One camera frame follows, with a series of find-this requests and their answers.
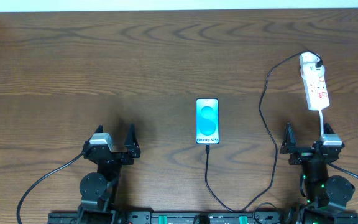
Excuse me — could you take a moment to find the black USB charging cable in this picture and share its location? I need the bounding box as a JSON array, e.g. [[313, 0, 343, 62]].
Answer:
[[204, 50, 323, 213]]

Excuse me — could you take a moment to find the blue smartphone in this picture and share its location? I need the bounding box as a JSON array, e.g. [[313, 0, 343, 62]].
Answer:
[[196, 98, 220, 144]]

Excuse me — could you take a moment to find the white power strip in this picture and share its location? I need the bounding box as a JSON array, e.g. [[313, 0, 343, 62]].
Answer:
[[303, 76, 330, 111]]

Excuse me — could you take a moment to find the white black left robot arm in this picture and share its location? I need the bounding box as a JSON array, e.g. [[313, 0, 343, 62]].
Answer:
[[16, 124, 141, 224]]

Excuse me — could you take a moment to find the white power strip cord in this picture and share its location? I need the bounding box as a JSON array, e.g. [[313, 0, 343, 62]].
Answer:
[[318, 108, 325, 136]]

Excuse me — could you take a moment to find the white USB charger adapter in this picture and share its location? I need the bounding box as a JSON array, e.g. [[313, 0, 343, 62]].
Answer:
[[299, 52, 325, 80]]

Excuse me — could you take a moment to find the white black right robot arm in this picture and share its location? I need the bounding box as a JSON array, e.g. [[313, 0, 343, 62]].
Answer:
[[280, 123, 358, 224]]

